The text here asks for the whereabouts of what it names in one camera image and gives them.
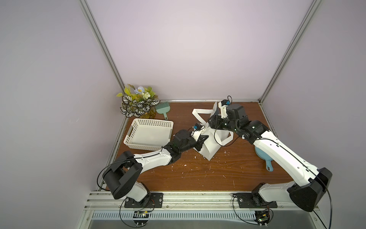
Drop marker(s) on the left circuit board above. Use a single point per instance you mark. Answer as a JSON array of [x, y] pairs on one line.
[[140, 218]]

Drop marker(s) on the white insulated delivery bag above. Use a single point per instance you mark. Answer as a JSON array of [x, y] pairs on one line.
[[217, 138]]

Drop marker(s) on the aluminium mounting rail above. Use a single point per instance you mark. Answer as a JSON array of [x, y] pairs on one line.
[[194, 205]]

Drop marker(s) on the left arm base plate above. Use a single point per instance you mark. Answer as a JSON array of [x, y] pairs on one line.
[[152, 200]]

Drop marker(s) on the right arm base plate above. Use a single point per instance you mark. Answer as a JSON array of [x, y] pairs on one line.
[[250, 201]]

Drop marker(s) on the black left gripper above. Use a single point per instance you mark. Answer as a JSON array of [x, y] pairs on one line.
[[198, 144]]

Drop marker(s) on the artificial plant with striped leaves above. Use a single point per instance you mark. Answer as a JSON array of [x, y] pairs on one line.
[[139, 102]]

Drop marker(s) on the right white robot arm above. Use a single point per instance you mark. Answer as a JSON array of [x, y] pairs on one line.
[[309, 183]]

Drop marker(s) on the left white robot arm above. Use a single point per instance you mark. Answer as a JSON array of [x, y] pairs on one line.
[[121, 177]]

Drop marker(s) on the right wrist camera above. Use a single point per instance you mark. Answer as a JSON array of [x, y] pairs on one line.
[[223, 107]]

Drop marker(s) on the circuit board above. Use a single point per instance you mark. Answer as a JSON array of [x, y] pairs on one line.
[[140, 218], [262, 218]]

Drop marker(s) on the right circuit board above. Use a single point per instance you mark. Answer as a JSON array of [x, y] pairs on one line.
[[262, 218]]

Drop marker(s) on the teal dustpan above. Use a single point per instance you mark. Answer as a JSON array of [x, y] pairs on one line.
[[264, 156]]

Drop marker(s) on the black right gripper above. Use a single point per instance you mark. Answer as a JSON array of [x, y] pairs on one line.
[[216, 120]]

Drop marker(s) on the white perforated plastic basket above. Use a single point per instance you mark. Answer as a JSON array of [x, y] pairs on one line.
[[148, 134]]

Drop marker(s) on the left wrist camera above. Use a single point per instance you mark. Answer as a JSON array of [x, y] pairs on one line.
[[197, 130]]

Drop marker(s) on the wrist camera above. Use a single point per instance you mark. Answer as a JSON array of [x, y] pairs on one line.
[[223, 107], [197, 130]]

